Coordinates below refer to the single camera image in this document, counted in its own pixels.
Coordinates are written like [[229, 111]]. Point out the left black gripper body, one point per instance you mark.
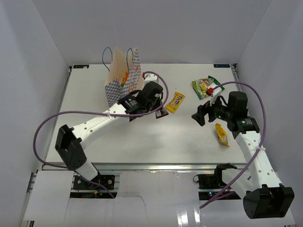
[[153, 106]]

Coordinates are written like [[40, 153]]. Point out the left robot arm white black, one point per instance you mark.
[[71, 142]]

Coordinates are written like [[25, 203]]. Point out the yellow m&m pack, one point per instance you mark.
[[174, 104], [221, 134]]

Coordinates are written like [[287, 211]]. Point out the green yellow candy bag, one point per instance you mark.
[[200, 86]]

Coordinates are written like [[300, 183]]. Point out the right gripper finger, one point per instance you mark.
[[199, 118], [203, 109]]

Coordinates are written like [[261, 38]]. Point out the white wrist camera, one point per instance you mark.
[[213, 91], [150, 77]]

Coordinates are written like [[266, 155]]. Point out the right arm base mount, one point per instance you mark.
[[213, 181]]

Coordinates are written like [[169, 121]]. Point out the blue checkered paper bag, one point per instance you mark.
[[124, 74]]

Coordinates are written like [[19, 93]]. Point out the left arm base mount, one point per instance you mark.
[[107, 181]]

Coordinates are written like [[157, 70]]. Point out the brown chocolate bar wrapper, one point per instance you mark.
[[162, 114]]

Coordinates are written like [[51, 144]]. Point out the orange candy bag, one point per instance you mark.
[[125, 78]]

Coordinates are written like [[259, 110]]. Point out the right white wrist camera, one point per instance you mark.
[[213, 91]]

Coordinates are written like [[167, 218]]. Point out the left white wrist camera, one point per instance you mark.
[[150, 77]]

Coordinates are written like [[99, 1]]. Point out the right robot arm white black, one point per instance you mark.
[[263, 194]]

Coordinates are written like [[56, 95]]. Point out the aluminium front rail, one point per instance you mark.
[[121, 167]]

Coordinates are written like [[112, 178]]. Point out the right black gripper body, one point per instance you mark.
[[221, 111]]

